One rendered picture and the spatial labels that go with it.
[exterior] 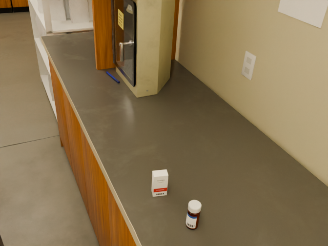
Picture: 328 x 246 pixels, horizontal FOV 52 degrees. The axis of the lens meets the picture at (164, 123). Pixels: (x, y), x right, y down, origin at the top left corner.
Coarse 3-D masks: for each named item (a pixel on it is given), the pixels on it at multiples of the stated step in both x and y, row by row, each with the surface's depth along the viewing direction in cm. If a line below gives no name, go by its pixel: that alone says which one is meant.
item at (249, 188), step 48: (48, 48) 210; (96, 96) 163; (144, 96) 165; (192, 96) 168; (96, 144) 131; (144, 144) 133; (192, 144) 134; (240, 144) 136; (144, 192) 111; (192, 192) 112; (240, 192) 113; (288, 192) 115; (144, 240) 95; (192, 240) 96; (240, 240) 97; (288, 240) 98
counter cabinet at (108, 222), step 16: (64, 96) 198; (64, 112) 214; (64, 128) 231; (80, 128) 169; (64, 144) 252; (80, 144) 180; (80, 160) 192; (96, 160) 146; (80, 176) 206; (96, 176) 154; (96, 192) 163; (96, 208) 173; (112, 208) 135; (96, 224) 184; (112, 224) 142; (112, 240) 149; (128, 240) 120
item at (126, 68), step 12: (120, 0) 154; (132, 0) 141; (132, 12) 143; (132, 24) 146; (120, 36) 164; (132, 36) 148; (132, 48) 151; (132, 60) 155; (132, 72) 158; (132, 84) 161
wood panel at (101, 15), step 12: (96, 0) 167; (108, 0) 170; (96, 12) 170; (108, 12) 173; (96, 24) 174; (108, 24) 177; (96, 36) 177; (108, 36) 180; (96, 48) 181; (108, 48) 184; (96, 60) 185; (108, 60) 187
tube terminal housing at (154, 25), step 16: (144, 0) 139; (160, 0) 142; (144, 16) 143; (160, 16) 146; (144, 32) 147; (160, 32) 150; (144, 48) 151; (160, 48) 156; (144, 64) 156; (160, 64) 161; (144, 80) 160; (160, 80) 167
